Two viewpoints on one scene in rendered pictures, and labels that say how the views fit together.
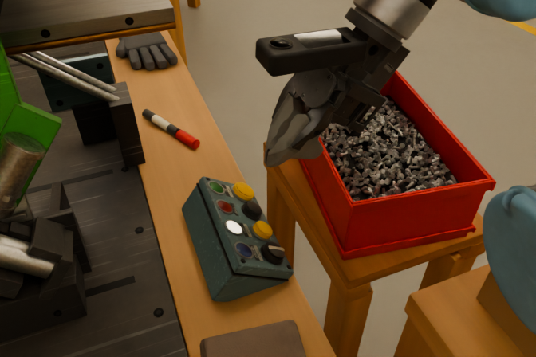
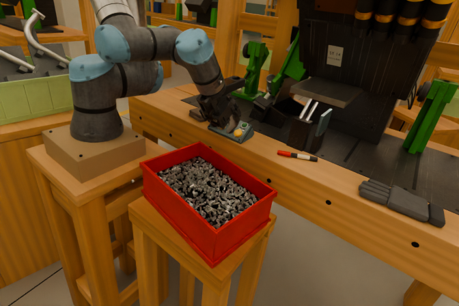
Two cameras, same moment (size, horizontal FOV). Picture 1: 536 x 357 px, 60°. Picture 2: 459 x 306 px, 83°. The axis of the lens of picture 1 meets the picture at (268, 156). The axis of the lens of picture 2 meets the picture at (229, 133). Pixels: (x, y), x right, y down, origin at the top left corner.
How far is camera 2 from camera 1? 116 cm
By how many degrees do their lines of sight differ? 105
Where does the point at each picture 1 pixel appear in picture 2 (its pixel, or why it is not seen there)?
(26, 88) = (382, 160)
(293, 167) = not seen: hidden behind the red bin
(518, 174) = not seen: outside the picture
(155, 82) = (346, 180)
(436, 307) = (160, 149)
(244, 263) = not seen: hidden behind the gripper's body
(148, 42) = (393, 195)
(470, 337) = (148, 145)
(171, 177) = (271, 143)
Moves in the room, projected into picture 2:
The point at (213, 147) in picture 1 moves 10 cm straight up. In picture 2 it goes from (272, 156) to (278, 129)
